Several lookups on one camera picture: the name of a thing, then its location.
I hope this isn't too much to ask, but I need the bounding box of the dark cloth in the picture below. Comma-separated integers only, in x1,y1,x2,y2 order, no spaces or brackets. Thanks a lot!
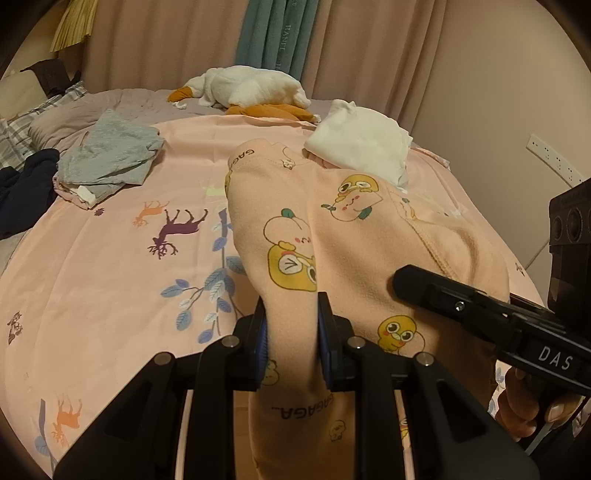
21,59,84,95

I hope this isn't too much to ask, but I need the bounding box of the pale pink garment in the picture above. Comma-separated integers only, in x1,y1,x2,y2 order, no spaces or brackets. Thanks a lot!
52,175,125,209

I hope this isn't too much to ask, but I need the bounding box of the white wall socket strip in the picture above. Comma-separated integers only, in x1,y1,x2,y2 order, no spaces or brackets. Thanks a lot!
527,134,586,185

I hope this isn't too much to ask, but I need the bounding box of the pink cartoon print garment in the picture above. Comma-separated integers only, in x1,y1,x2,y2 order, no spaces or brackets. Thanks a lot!
225,138,511,480

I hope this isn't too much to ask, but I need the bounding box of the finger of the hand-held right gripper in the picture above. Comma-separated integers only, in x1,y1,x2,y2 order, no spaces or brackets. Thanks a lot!
392,264,522,344

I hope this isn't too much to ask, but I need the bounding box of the person's right hand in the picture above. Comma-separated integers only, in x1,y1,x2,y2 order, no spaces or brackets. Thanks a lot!
496,367,578,439

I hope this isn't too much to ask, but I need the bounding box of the pink curtain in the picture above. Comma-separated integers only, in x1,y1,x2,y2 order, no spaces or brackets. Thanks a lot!
83,0,448,139

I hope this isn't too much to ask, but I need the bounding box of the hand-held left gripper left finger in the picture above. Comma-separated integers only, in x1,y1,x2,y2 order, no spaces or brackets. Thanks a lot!
53,295,269,480

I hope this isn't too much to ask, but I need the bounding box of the pink printed bed cover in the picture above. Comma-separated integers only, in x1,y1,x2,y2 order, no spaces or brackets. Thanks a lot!
0,113,546,480

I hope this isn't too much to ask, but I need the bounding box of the yellow pleated fabric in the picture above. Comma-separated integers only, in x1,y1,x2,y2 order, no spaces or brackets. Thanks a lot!
50,0,99,52

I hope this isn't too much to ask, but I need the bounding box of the white plush goose toy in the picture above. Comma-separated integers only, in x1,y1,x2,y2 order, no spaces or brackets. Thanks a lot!
167,65,321,123

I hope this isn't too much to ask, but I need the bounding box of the teal curtain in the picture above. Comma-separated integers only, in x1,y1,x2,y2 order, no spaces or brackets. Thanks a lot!
235,0,319,100

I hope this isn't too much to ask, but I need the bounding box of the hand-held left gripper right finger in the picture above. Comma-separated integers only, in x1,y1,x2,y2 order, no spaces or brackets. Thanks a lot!
316,292,541,480

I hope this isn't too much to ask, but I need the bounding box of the grey garment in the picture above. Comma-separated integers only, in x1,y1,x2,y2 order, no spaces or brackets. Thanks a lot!
55,109,165,199

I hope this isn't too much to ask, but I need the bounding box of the white folded cloth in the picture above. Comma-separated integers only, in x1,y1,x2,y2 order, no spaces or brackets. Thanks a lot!
303,99,413,188

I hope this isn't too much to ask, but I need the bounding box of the dark navy garment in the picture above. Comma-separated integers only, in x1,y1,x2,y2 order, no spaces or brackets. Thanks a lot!
0,148,61,240

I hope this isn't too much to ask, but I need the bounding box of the plaid pillow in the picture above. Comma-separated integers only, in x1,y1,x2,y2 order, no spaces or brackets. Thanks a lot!
0,80,88,171

